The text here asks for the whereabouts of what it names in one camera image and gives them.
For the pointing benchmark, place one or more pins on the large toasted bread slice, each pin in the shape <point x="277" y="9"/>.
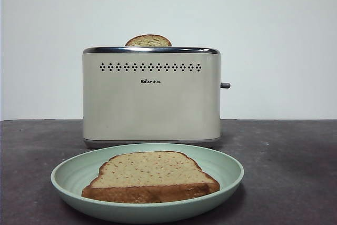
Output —
<point x="152" y="175"/>

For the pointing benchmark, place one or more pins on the cream two-slot toaster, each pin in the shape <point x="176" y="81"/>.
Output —
<point x="150" y="103"/>

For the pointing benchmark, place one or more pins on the pale green round plate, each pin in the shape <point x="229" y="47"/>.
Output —
<point x="68" y="180"/>

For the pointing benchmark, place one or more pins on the small toasted bread slice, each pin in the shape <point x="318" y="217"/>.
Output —
<point x="148" y="41"/>

